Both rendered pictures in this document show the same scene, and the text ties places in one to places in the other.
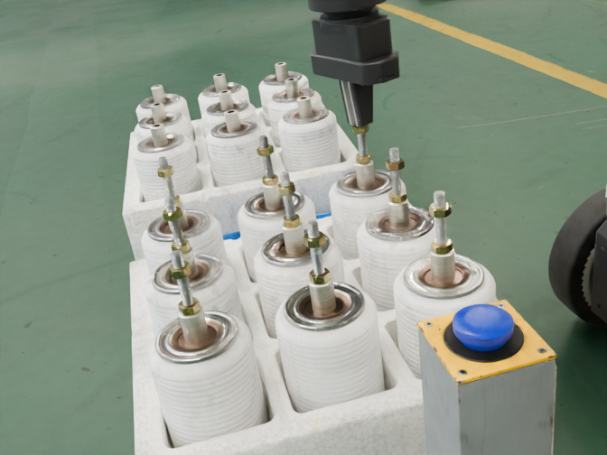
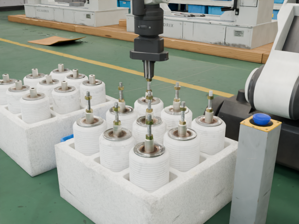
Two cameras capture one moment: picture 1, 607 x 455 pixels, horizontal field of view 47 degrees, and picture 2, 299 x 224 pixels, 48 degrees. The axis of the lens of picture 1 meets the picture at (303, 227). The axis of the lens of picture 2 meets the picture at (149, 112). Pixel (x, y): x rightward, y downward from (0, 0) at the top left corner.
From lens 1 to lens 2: 0.52 m
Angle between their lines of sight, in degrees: 33
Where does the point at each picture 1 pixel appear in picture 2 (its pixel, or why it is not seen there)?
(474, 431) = (267, 148)
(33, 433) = not seen: outside the picture
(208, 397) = (163, 169)
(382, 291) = not seen: hidden behind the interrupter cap
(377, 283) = not seen: hidden behind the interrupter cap
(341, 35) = (150, 43)
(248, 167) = (75, 105)
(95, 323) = (6, 188)
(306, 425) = (191, 174)
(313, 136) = (99, 90)
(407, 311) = (204, 133)
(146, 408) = (127, 184)
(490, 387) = (272, 133)
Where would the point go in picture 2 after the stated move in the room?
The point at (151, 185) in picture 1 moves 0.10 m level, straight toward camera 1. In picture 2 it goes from (33, 115) to (50, 124)
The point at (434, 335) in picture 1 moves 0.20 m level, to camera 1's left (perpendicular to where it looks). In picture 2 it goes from (248, 124) to (183, 148)
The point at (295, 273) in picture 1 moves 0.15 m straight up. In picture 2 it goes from (158, 128) to (158, 74)
